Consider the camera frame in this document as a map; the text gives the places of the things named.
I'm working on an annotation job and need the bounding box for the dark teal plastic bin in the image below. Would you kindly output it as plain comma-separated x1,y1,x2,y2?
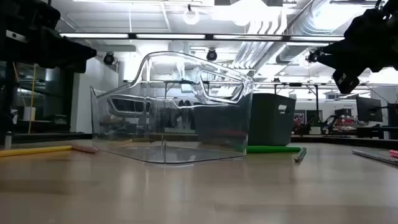
248,92,297,147

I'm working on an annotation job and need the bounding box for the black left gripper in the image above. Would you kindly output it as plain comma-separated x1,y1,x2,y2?
0,26,98,74

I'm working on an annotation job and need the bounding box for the white ring lamp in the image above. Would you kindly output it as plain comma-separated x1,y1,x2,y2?
182,8,200,26

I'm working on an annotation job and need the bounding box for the black background stand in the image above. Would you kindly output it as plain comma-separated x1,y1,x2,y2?
273,82,321,127

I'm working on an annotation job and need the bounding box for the green pen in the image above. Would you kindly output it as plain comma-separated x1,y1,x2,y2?
247,145,302,154

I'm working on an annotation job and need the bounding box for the silver ventilation duct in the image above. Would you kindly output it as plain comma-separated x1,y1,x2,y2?
231,0,361,68

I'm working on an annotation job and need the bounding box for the yellow pencil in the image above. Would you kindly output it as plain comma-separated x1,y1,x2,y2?
0,144,74,157

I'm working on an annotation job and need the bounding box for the white cup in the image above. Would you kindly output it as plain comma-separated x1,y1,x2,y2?
23,106,37,121

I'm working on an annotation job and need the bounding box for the dark pen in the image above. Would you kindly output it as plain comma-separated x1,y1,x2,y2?
351,149,398,166

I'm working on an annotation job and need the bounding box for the long ceiling light bar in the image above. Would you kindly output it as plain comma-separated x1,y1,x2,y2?
58,32,345,43

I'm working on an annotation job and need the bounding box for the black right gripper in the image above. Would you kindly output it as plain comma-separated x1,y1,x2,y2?
316,9,398,95

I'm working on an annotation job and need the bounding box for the clear plastic bin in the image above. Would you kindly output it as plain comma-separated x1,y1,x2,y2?
90,51,255,165

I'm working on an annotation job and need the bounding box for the teal pencil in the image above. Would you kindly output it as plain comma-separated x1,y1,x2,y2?
294,147,308,164

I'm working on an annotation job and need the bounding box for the black computer monitor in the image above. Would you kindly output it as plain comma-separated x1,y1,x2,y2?
387,102,398,127
356,96,384,123

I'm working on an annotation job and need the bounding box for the pale pink pen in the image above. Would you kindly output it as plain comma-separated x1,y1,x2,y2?
72,144,100,154

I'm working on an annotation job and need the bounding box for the black aluminium table frame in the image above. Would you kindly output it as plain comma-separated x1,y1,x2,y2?
0,132,398,149

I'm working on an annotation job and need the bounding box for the yellow hanging cord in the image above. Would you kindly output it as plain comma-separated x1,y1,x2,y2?
27,63,37,134
12,62,24,102

